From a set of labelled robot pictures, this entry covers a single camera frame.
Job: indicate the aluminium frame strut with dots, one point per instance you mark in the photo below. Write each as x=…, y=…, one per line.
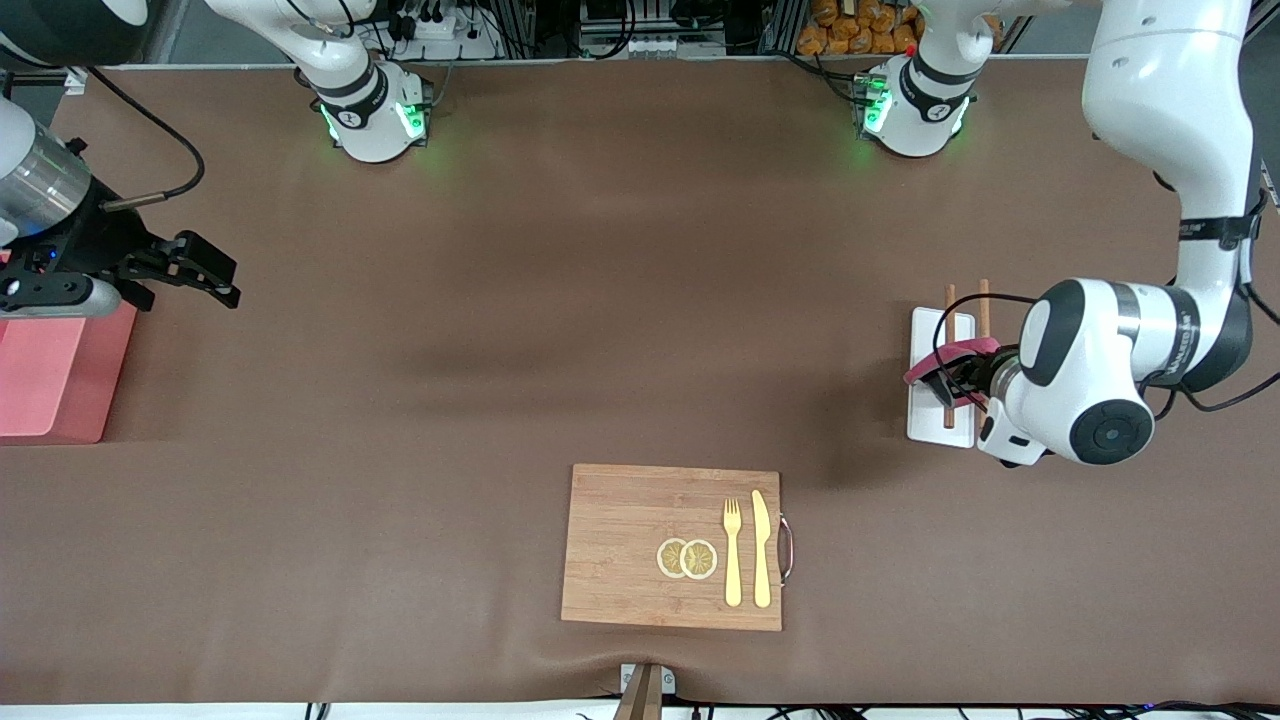
x=75, y=82

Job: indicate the orange snack packets pile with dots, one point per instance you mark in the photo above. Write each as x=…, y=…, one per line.
x=850, y=30

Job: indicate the aluminium profile post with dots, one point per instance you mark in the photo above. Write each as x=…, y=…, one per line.
x=645, y=690

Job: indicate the white socket strip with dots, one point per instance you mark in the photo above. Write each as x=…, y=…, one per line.
x=640, y=46

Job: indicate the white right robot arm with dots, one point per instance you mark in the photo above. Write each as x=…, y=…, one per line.
x=365, y=100

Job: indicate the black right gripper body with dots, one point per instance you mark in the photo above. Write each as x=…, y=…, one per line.
x=92, y=243

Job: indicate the white cloth rack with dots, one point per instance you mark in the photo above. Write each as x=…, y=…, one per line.
x=925, y=420

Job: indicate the yellow plastic fork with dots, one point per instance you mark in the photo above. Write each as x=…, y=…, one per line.
x=733, y=560

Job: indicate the yellow lemon slice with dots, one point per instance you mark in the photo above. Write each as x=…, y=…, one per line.
x=700, y=560
x=668, y=557

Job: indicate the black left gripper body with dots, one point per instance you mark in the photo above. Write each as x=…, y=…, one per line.
x=972, y=378

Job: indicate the pink rectangular box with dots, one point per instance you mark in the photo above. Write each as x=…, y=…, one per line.
x=60, y=380

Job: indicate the white power strip with plugs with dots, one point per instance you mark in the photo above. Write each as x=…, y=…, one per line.
x=440, y=28

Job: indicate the pink wiping cloth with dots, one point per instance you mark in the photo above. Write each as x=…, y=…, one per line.
x=950, y=352

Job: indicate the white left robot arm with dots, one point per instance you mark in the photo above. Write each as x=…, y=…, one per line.
x=1170, y=100

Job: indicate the yellow plastic knife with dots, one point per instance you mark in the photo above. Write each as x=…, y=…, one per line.
x=762, y=550

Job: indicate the bamboo cutting board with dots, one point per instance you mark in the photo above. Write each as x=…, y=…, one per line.
x=620, y=520

